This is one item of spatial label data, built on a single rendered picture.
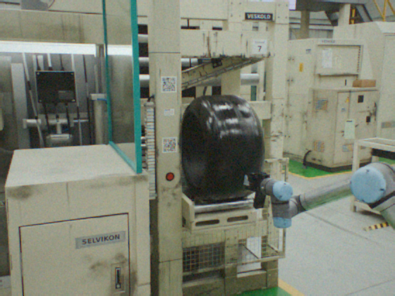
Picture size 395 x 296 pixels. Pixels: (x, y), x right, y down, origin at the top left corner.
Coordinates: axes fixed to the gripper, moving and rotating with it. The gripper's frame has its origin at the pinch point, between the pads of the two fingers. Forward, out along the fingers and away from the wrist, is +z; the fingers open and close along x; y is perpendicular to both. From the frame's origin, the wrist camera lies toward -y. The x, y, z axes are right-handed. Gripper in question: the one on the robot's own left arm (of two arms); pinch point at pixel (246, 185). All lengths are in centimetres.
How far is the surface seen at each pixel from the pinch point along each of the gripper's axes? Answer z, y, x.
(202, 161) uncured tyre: 49.2, 7.3, 3.9
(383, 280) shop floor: 72, -95, -144
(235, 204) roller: 12.1, -11.7, 0.8
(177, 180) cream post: 18.0, 2.4, 29.0
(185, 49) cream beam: 36, 70, 15
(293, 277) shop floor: 96, -92, -83
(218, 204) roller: 12.3, -10.8, 9.9
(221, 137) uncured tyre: -1.9, 23.5, 12.5
